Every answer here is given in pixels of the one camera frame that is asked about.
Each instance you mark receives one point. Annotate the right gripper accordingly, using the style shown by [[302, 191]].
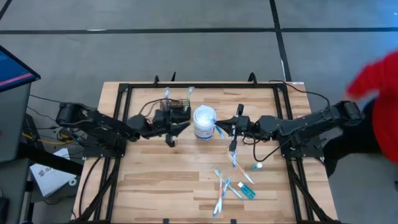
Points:
[[247, 126]]

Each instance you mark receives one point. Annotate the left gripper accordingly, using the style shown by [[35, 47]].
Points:
[[161, 123]]

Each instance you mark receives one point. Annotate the green toothbrush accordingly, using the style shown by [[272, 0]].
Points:
[[166, 93], [188, 95], [229, 185]]

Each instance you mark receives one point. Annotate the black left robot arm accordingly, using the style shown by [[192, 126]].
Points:
[[93, 119]]

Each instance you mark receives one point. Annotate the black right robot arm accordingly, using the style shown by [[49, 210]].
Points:
[[311, 124]]

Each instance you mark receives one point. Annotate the white wipes canister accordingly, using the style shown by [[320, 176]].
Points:
[[203, 123]]

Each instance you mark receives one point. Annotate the small teal mouthwash bottle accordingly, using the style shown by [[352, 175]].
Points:
[[257, 166]]

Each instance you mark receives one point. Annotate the white tape roll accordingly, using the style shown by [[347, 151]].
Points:
[[73, 179]]

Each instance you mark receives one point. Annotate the black desk beam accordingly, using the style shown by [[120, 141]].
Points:
[[53, 160]]

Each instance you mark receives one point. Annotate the white printed paper sheet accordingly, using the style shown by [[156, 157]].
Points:
[[51, 179]]

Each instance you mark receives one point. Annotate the person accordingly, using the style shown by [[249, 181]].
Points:
[[385, 93]]

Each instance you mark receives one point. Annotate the blue screen monitor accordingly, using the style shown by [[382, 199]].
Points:
[[14, 73]]

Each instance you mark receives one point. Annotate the black aluminium table frame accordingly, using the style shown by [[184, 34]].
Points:
[[217, 85]]

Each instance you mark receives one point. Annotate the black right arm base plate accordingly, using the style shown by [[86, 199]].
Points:
[[303, 152]]

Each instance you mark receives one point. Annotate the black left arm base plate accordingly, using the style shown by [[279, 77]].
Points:
[[104, 149]]

